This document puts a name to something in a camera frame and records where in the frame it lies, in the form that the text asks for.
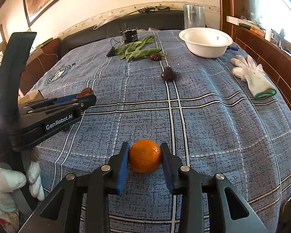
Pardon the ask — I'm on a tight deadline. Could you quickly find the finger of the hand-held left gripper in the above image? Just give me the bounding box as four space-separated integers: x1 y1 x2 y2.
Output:
19 97 79 110
27 94 97 118

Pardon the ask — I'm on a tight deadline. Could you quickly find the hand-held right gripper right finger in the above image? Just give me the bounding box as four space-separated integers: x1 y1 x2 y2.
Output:
160 142 268 233

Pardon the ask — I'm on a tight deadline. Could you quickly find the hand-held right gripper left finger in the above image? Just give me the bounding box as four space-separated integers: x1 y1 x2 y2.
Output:
18 142 130 233

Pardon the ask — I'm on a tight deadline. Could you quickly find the orange mandarin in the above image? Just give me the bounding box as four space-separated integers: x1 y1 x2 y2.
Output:
129 139 162 173

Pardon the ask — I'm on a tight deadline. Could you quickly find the person's left hand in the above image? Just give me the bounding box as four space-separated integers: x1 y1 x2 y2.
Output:
0 148 45 214

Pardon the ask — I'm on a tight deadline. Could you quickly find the tan cardboard box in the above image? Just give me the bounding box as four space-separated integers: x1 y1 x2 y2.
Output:
18 90 43 103

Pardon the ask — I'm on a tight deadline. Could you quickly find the blue plaid blanket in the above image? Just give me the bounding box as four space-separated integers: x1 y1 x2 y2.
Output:
19 29 291 233

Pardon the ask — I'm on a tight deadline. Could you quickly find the black leather sofa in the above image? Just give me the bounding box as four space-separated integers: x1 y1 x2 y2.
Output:
61 10 185 54

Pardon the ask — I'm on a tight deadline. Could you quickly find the green leafy vegetable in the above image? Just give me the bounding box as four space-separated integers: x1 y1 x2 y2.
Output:
114 35 168 62

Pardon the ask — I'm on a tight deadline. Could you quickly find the black cylindrical device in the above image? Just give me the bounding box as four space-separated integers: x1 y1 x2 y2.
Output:
122 24 139 43

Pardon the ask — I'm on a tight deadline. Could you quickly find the dark purple plum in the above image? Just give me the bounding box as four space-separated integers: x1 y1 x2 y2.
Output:
160 66 177 81

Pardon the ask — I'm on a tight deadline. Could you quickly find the floral cloth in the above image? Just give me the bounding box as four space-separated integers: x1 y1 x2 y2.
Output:
0 199 20 233

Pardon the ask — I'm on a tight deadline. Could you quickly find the white cotton glove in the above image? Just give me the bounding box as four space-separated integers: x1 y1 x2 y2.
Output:
231 55 277 99

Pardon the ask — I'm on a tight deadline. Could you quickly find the white bowl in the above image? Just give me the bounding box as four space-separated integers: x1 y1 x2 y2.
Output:
179 27 233 58

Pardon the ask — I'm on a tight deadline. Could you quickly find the clear glass vase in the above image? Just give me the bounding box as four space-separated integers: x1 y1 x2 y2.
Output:
183 4 206 30

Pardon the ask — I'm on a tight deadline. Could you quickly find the brown wooden shelf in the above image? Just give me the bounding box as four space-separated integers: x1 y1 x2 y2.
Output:
227 15 291 107

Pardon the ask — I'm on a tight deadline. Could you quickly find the long white box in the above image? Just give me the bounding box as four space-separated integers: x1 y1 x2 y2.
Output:
227 15 255 27

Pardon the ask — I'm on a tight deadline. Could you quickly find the brown wooden door frame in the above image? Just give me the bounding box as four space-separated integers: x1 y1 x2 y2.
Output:
218 0 248 30

